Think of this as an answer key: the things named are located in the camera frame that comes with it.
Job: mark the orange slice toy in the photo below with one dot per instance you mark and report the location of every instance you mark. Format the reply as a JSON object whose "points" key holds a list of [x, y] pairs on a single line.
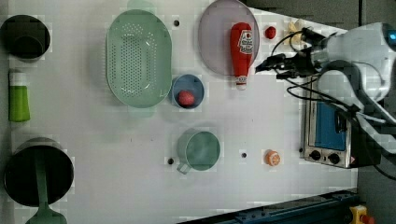
{"points": [[272, 158]]}

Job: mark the red toy strawberry in bowl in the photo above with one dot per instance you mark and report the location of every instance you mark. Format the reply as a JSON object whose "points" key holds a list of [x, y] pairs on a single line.
{"points": [[186, 98]]}

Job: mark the red toy strawberry on table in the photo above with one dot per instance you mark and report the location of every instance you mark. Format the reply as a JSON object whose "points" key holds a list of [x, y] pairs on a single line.
{"points": [[270, 32]]}

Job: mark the green spatula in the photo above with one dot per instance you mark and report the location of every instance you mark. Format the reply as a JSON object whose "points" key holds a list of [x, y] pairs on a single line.
{"points": [[44, 214]]}

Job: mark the blue small bowl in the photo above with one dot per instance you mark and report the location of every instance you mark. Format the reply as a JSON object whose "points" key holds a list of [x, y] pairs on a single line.
{"points": [[187, 83]]}

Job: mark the green squeeze bottle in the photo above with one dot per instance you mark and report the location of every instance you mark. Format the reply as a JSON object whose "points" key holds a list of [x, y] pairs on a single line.
{"points": [[19, 110]]}

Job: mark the grey round plate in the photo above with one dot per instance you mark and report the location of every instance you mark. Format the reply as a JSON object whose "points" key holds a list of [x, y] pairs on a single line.
{"points": [[214, 33]]}

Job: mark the yellow emergency stop button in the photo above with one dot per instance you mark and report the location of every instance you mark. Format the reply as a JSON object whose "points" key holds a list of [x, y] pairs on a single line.
{"points": [[360, 215]]}

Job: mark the peeled toy banana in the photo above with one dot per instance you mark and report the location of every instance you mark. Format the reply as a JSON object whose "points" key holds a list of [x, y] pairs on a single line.
{"points": [[293, 27]]}

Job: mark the green mug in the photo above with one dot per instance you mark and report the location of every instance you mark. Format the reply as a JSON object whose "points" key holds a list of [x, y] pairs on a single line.
{"points": [[197, 150]]}

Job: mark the black small cup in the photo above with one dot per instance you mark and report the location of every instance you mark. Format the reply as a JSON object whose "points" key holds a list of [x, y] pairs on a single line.
{"points": [[25, 37]]}

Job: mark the green plastic colander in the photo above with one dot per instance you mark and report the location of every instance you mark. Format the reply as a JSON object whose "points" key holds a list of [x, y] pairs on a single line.
{"points": [[139, 59]]}

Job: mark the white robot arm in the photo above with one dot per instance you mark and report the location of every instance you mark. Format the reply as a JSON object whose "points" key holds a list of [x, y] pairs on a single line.
{"points": [[355, 73]]}

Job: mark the red plush ketchup bottle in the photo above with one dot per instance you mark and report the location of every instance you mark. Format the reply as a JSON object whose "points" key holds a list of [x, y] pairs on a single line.
{"points": [[241, 47]]}

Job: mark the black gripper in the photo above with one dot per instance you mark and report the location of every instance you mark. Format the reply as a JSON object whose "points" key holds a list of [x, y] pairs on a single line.
{"points": [[300, 65]]}

